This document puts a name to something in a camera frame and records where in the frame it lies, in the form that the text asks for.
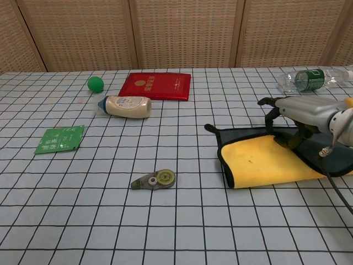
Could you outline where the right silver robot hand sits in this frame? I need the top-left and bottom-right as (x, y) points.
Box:
(257, 96), (347, 150)

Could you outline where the dark grey yellow cloth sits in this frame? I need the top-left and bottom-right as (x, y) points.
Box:
(204, 123), (353, 189)

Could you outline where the clear bottle green label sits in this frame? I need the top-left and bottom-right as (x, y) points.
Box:
(277, 67), (353, 93)

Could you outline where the woven wooden folding screen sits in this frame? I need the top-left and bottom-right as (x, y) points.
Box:
(0, 0), (353, 74)

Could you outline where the red certificate booklet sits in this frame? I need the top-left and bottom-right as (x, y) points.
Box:
(118, 72), (192, 102)

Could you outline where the correction tape dispenser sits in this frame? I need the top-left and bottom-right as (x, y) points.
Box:
(130, 168), (177, 190)

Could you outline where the cream squeeze bottle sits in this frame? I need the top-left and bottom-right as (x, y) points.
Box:
(97, 95), (153, 119)

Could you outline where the checkered tablecloth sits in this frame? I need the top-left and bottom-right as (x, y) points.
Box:
(0, 66), (353, 265)

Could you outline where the green ball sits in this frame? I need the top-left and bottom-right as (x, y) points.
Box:
(87, 76), (105, 92)

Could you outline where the green tea sachet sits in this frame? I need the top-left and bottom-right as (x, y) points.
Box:
(34, 124), (85, 155)

